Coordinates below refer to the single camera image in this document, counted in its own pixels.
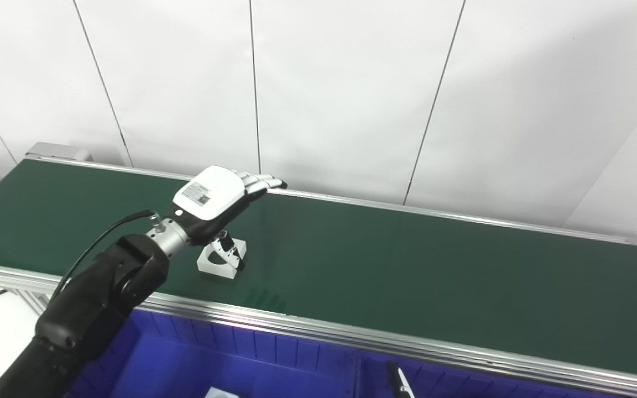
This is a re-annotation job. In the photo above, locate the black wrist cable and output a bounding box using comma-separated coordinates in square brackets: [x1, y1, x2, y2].
[50, 209, 159, 302]

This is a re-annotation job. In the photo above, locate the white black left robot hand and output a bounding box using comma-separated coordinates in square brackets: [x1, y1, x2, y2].
[169, 165, 289, 271]

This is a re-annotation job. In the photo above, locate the blue bin with black parts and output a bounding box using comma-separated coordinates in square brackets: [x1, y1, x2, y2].
[354, 351, 629, 398]

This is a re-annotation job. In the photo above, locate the green conveyor belt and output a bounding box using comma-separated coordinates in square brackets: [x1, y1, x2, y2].
[0, 159, 637, 382]
[0, 155, 637, 398]

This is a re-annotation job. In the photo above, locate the blue bin with white parts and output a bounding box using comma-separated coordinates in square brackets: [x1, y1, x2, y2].
[67, 310, 361, 398]

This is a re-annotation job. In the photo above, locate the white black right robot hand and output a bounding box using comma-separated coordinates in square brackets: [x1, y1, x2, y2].
[387, 361, 414, 398]

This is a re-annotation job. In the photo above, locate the aluminium conveyor leg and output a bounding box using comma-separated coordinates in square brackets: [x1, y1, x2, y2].
[6, 287, 54, 316]

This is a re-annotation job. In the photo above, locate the grey conveyor end housing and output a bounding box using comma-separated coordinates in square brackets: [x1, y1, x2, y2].
[25, 142, 93, 164]

